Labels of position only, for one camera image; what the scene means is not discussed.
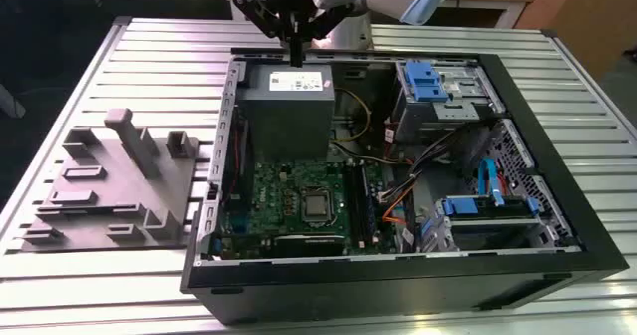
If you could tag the silver metal drive cage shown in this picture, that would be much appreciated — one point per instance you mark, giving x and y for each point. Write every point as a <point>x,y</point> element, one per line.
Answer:
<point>457,107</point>

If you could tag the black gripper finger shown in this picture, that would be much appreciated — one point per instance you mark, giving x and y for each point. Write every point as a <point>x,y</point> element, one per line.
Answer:
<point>256,17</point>
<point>325,23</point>

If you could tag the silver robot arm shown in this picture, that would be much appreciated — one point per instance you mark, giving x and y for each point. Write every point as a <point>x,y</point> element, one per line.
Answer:
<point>423,3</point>

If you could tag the blue drive bay latch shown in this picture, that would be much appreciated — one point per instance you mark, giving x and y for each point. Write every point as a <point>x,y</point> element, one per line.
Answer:
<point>423,85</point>

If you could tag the silver CPU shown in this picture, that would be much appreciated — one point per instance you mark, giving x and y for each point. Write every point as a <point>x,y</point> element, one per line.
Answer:
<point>317,205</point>

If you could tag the RAM stick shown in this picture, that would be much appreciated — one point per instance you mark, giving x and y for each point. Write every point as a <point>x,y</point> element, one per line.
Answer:
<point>90,209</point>

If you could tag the grey parts rack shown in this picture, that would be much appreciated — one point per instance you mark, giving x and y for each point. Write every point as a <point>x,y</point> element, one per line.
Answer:
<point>124,186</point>

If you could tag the grey power supply unit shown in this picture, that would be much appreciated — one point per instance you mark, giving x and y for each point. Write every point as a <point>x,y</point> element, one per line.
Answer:
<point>288,126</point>

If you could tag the brown wooden cabinet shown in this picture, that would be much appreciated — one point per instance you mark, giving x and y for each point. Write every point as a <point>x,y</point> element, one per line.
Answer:
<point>587,14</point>

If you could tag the green motherboard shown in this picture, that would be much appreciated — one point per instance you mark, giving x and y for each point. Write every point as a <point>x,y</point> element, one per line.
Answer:
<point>268,186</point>

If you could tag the black graphics card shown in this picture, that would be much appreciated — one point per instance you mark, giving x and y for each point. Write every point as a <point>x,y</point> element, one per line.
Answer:
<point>308,245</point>

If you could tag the black PC case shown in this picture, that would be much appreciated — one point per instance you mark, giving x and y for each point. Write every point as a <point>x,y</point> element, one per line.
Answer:
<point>348,286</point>

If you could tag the grey chair leg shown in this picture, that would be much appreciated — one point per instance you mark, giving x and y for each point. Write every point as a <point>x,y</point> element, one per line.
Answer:
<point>12,103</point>

